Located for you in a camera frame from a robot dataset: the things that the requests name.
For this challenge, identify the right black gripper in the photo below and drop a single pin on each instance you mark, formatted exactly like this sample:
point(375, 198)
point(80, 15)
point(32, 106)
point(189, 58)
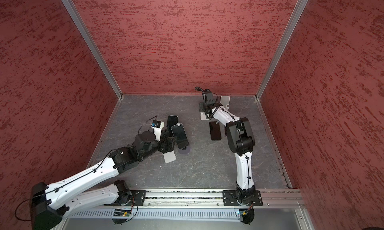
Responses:
point(202, 107)

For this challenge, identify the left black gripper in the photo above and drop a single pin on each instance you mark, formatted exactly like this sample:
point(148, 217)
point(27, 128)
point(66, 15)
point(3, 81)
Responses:
point(163, 148)

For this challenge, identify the white phone stand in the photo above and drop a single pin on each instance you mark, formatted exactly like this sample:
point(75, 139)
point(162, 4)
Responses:
point(225, 101)
point(204, 116)

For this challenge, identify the black phone with tag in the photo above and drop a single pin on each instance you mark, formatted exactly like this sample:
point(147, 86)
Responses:
point(215, 131)
point(179, 133)

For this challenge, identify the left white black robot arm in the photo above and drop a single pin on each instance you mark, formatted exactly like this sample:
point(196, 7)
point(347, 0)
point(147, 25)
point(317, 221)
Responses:
point(50, 204)

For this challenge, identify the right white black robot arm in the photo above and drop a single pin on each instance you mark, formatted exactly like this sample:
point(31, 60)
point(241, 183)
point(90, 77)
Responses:
point(241, 142)

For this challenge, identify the front left black phone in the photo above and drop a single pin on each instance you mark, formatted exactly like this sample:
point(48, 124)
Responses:
point(165, 134)

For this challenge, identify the front left white stand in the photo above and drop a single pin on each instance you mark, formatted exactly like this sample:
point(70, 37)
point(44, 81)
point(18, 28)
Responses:
point(169, 157)

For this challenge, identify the tilted black phone with tag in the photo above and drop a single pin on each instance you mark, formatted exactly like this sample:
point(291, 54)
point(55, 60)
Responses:
point(179, 133)

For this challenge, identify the back black phone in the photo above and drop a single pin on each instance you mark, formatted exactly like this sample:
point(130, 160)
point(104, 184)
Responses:
point(171, 121)

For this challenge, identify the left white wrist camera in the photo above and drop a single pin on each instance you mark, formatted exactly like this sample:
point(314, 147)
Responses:
point(157, 127)

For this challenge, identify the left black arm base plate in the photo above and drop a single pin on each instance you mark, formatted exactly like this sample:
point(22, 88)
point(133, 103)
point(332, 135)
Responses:
point(138, 197)

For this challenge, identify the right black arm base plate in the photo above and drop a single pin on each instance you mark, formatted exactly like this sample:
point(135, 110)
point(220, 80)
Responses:
point(236, 198)

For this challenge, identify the left circuit board with wires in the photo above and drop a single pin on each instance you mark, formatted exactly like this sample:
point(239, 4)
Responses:
point(121, 216)

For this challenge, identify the circuit board with wires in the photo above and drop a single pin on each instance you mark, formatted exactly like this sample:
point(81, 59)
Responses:
point(247, 215)
point(121, 216)

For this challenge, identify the white slotted cable duct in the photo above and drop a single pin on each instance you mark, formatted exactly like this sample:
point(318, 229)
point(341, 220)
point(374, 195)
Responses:
point(229, 215)

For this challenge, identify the right circuit board with wires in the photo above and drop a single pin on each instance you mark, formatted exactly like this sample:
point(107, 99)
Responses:
point(247, 215)

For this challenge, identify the aluminium front rail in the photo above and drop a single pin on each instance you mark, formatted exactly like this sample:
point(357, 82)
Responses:
point(214, 199)

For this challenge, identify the right aluminium corner post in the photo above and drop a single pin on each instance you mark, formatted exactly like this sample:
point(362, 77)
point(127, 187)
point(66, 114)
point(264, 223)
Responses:
point(289, 29)

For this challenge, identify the aluminium corner post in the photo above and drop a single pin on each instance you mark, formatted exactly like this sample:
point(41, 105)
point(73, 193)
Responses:
point(289, 29)
point(79, 23)

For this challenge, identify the left aluminium corner post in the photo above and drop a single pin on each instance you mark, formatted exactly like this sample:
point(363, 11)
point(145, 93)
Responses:
point(79, 23)

